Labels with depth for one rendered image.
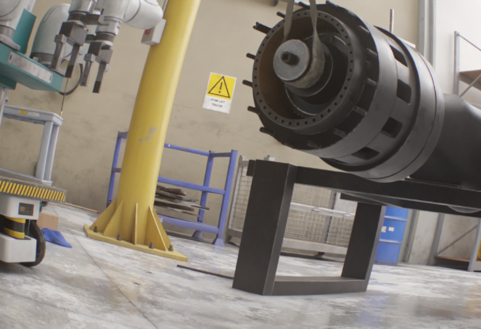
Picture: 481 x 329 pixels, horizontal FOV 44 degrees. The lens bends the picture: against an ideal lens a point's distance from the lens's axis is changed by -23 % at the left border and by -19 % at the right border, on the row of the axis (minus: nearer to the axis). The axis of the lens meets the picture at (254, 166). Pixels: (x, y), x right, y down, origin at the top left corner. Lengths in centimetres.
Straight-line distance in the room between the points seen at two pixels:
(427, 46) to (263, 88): 770
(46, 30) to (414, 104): 134
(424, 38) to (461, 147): 690
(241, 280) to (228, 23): 549
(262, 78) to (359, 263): 218
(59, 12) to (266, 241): 167
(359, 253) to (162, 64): 175
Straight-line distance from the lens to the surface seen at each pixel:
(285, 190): 334
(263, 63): 234
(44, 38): 233
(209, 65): 840
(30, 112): 600
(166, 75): 466
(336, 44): 226
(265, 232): 337
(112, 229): 455
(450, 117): 289
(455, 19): 1067
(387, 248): 849
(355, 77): 209
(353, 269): 431
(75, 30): 189
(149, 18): 229
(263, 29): 240
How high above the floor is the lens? 38
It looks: 4 degrees up
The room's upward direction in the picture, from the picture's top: 11 degrees clockwise
